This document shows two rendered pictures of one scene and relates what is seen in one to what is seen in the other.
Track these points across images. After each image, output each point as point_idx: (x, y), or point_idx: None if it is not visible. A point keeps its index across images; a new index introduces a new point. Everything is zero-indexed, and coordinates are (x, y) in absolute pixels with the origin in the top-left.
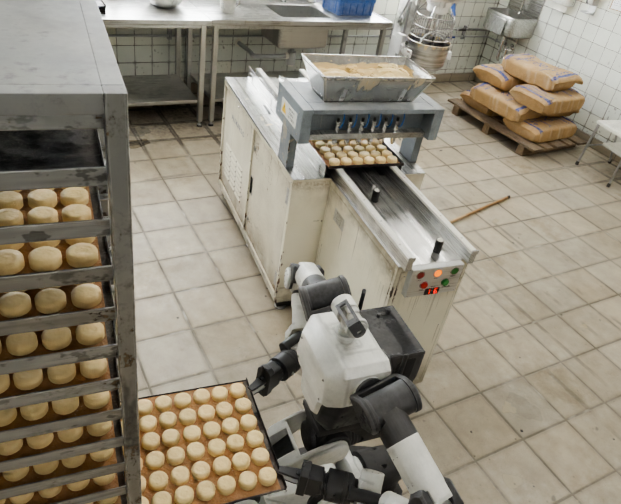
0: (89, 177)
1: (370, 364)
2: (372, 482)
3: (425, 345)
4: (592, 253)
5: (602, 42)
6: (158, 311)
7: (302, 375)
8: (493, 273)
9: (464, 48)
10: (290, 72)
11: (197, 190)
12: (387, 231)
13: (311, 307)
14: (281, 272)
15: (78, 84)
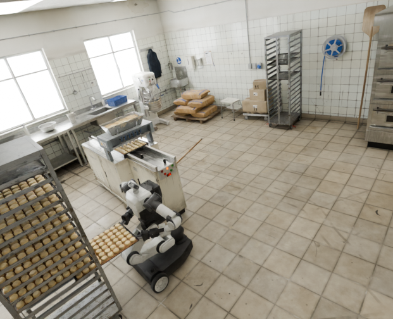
0: (43, 169)
1: (144, 194)
2: (161, 226)
3: (179, 193)
4: (233, 143)
5: (210, 75)
6: (92, 230)
7: (132, 210)
8: (202, 164)
9: (169, 96)
10: None
11: (90, 187)
12: (147, 163)
13: (126, 190)
14: None
15: (33, 150)
